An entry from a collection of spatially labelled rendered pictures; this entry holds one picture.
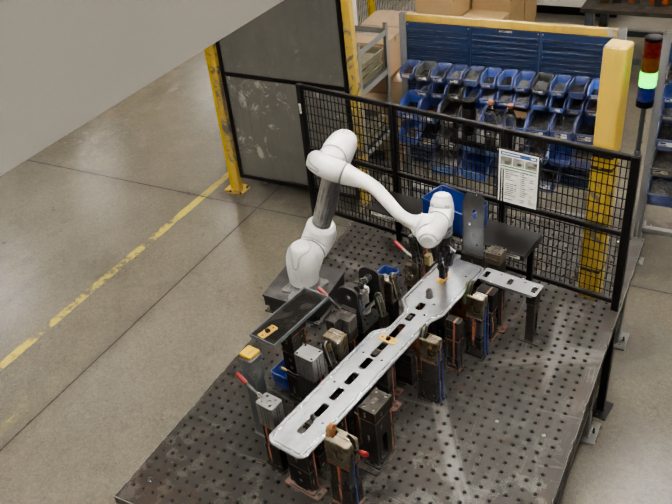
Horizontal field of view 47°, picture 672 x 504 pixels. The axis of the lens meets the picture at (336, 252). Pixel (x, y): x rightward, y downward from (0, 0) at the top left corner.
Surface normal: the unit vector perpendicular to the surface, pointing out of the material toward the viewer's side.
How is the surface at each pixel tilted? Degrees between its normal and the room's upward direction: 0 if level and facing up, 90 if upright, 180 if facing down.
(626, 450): 0
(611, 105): 90
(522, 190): 90
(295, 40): 91
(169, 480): 0
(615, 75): 90
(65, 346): 0
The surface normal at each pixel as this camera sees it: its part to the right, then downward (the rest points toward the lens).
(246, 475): -0.09, -0.82
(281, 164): -0.43, 0.60
